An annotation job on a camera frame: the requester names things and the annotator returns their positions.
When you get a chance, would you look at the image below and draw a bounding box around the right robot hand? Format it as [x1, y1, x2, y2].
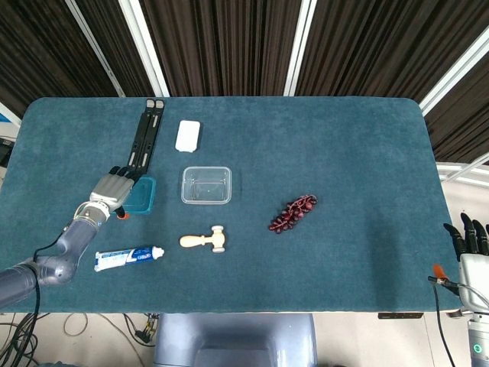
[427, 213, 489, 307]

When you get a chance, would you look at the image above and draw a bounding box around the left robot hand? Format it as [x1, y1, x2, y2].
[89, 165, 135, 222]

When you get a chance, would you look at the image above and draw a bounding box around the teal plastic lid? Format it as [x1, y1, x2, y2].
[122, 176, 157, 214]

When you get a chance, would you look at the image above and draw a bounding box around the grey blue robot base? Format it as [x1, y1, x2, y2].
[152, 313, 318, 367]

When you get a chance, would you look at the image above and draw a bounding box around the clear plastic container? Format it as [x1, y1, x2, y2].
[180, 165, 233, 206]

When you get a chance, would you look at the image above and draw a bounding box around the black folding stand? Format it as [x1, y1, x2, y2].
[125, 98, 166, 175]

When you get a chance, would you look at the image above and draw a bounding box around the blue white toothpaste tube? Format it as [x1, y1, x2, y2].
[94, 246, 166, 273]

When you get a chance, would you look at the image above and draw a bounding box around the black table control panel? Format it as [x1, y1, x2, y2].
[377, 312, 424, 320]

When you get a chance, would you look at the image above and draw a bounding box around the wooden toy mallet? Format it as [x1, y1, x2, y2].
[179, 225, 227, 254]

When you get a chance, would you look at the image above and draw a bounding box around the black power plug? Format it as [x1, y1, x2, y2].
[134, 313, 160, 347]

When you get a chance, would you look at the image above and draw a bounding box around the blue velvet tablecloth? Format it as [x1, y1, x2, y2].
[0, 96, 461, 314]

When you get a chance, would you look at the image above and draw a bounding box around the red plastic grape bunch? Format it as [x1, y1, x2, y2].
[268, 193, 319, 233]

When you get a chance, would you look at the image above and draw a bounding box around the dark brown pleated curtain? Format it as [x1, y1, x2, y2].
[0, 0, 489, 165]

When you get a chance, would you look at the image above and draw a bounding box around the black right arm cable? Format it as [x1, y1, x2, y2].
[431, 281, 458, 367]

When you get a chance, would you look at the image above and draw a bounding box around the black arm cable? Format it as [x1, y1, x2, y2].
[11, 213, 91, 367]
[431, 281, 458, 367]

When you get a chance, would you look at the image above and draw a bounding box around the white metal rack frame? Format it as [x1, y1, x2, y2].
[437, 152, 489, 188]

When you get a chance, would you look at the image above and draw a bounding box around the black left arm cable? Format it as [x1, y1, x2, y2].
[11, 213, 91, 367]

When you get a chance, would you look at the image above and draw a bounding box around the white metal frame post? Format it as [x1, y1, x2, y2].
[418, 26, 489, 115]
[283, 0, 321, 96]
[64, 0, 126, 98]
[118, 0, 170, 98]

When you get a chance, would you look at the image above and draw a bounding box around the black floor cable bundle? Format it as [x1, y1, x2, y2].
[0, 313, 39, 367]

